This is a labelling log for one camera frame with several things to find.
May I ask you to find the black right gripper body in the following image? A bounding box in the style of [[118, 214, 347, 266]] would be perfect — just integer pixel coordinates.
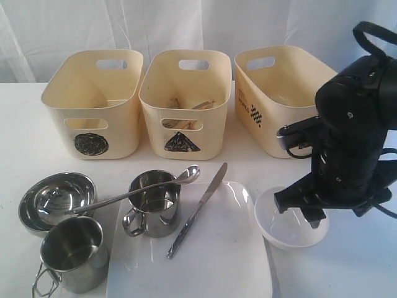
[[274, 136, 391, 217]]

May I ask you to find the white plastic bowl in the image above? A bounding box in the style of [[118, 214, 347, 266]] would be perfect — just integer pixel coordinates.
[[254, 186, 329, 251]]

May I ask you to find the long stainless steel spoon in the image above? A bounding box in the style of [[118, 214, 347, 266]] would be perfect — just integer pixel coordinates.
[[73, 165, 200, 214]]

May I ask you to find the wooden chopstick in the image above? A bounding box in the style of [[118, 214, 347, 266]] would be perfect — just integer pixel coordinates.
[[170, 98, 194, 130], [192, 101, 215, 110]]

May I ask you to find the small stainless steel fork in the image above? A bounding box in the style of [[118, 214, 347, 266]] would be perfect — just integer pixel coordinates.
[[162, 119, 179, 129]]

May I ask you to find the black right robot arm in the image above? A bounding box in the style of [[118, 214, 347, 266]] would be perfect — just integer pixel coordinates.
[[274, 55, 396, 228]]

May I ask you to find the white square plate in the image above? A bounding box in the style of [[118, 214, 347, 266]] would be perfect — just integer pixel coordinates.
[[107, 181, 272, 297]]

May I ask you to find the stainless steel table knife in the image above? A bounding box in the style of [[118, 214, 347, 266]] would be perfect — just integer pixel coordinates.
[[166, 162, 228, 260]]

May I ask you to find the cream bin with square mark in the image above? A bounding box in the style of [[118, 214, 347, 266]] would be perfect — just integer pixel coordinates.
[[234, 45, 337, 158]]

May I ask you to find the rear stainless steel mug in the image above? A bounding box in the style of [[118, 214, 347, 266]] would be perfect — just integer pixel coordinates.
[[122, 184, 181, 238]]

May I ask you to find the stainless steel mug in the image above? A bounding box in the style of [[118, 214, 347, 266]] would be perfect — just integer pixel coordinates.
[[32, 216, 109, 297], [122, 184, 181, 238]]

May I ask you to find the cream bin with triangle mark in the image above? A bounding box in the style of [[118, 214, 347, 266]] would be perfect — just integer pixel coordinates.
[[139, 50, 232, 160]]

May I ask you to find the front stainless steel mug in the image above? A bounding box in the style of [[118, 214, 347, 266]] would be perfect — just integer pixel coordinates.
[[32, 216, 109, 297]]

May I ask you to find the cream bin with circle mark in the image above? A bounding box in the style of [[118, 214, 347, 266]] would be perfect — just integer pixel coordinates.
[[41, 49, 145, 160]]

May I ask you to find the small inner steel bowl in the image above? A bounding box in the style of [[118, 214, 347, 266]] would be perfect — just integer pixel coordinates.
[[34, 186, 84, 225]]

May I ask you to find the large stainless steel bowl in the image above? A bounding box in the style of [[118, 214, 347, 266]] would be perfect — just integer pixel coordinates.
[[17, 172, 97, 238]]

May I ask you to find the white curtain backdrop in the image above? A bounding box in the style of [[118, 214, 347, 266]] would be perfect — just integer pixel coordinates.
[[1, 1, 396, 83]]

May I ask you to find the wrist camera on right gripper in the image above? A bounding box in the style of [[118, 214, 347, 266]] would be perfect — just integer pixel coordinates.
[[276, 115, 323, 160]]

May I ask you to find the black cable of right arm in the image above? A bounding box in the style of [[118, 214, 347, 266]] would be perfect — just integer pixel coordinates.
[[352, 20, 397, 68]]

